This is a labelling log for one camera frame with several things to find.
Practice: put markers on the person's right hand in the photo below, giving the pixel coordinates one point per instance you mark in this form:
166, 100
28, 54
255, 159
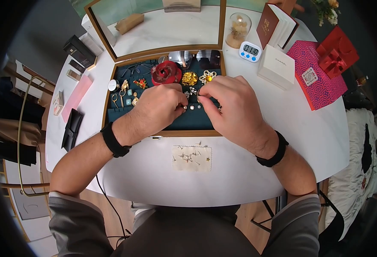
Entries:
239, 112

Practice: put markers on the person's left hand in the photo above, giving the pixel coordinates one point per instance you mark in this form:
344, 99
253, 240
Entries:
153, 109

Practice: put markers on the person's left thumb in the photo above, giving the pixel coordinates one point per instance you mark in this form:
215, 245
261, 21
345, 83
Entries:
179, 111

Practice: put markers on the person's left fingers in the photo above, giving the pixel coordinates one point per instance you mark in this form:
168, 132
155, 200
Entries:
177, 93

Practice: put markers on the person's right thumb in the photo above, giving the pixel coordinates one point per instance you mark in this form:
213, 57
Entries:
207, 112

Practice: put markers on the person's right index finger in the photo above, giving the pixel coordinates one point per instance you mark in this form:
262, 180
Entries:
211, 91

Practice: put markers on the person's right fingers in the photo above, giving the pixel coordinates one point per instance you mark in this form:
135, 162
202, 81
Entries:
230, 82

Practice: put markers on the silver crystal brooch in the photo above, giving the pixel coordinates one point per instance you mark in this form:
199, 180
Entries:
191, 91

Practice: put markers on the gold flower brooch yellow centre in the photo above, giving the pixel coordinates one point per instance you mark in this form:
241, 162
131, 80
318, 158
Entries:
207, 77

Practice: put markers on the crumpled gold foil brooch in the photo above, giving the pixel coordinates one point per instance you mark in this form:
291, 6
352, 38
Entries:
189, 78

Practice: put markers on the red fabric flower brooch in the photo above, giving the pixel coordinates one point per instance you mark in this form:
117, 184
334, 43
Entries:
166, 73

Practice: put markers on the white digital timer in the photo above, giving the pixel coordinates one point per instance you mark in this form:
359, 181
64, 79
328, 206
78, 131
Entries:
250, 51

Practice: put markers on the red and green brooch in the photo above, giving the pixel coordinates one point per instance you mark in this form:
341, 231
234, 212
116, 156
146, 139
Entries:
141, 83

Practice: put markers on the gold square earring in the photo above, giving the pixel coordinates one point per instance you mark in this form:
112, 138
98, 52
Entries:
135, 101

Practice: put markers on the scatter of silver pins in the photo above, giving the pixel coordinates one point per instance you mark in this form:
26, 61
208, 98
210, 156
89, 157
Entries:
188, 155

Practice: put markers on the white square gift box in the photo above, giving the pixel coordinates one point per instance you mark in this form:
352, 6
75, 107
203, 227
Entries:
276, 66

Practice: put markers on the glass dome with dried flowers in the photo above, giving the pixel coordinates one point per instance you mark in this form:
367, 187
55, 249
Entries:
238, 30

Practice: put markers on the gold figure brooch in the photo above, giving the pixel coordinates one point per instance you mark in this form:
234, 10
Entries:
124, 85

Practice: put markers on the cream cloth with pinked edge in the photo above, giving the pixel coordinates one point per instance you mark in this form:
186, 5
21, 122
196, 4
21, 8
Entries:
182, 165

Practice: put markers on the gold long drop earring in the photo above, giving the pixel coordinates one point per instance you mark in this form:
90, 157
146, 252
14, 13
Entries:
122, 98

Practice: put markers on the wooden jewellery box with lid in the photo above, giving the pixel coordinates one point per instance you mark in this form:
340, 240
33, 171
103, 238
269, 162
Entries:
162, 35

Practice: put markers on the gold hoop earring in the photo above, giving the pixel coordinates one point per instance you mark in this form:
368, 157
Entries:
114, 99

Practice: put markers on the round silver compact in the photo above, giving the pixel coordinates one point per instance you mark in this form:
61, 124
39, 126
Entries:
113, 85

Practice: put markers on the brown hardcover book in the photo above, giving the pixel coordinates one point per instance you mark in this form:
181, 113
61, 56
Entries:
273, 25

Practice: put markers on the black wrist band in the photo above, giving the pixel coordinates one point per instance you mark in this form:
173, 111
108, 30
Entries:
113, 141
276, 152

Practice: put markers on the brown paper package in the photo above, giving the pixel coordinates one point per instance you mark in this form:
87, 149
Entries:
129, 23

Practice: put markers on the silver metal box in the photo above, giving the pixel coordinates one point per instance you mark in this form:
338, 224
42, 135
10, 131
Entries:
181, 5

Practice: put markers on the pink patterned gift box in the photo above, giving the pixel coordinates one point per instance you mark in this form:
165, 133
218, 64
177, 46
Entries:
320, 80

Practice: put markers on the pink flat envelope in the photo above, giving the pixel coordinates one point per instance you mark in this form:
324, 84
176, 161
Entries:
77, 97

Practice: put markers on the long white box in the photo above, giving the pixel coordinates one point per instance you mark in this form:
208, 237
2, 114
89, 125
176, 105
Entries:
91, 37

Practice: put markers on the small dark brown box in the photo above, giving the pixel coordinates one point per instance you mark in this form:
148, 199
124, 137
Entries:
76, 66

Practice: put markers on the small beige box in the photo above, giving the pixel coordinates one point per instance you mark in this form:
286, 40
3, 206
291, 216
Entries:
73, 75

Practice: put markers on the black perfume box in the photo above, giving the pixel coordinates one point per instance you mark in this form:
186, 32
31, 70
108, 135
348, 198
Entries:
79, 52

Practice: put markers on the black glasses case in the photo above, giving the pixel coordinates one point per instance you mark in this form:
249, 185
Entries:
71, 128

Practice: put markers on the red gift box with bow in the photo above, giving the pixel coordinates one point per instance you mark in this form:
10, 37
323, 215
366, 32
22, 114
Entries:
336, 53

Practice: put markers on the small printed card box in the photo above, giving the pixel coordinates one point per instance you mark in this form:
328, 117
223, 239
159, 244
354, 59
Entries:
58, 102

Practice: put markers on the bunch of pale flowers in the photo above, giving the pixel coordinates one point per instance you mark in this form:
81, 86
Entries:
327, 11

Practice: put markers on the person's body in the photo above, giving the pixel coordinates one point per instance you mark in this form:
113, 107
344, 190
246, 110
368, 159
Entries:
182, 234

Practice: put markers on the white crumpled bedding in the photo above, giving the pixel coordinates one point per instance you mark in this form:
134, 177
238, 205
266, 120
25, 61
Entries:
352, 173

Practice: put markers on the gold clothes rack with garments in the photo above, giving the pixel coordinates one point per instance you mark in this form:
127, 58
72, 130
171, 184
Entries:
18, 128

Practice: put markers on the black metal chair frame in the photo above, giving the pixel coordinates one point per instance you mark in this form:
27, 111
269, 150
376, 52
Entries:
268, 218

